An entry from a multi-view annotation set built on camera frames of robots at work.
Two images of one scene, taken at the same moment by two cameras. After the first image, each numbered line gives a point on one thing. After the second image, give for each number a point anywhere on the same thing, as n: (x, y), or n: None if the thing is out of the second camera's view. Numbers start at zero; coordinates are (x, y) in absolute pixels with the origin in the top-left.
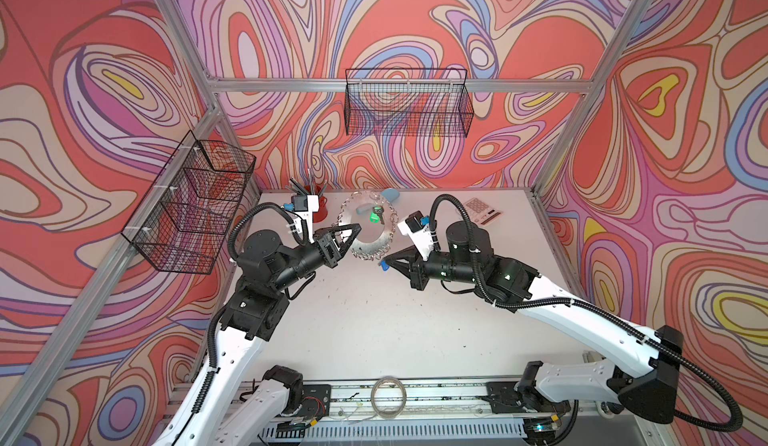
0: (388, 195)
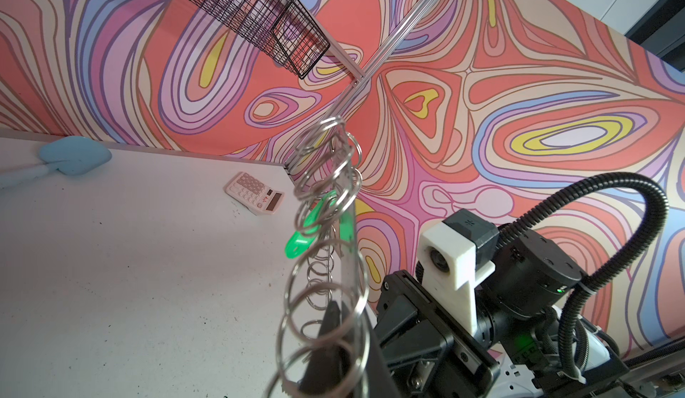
0: (69, 155)
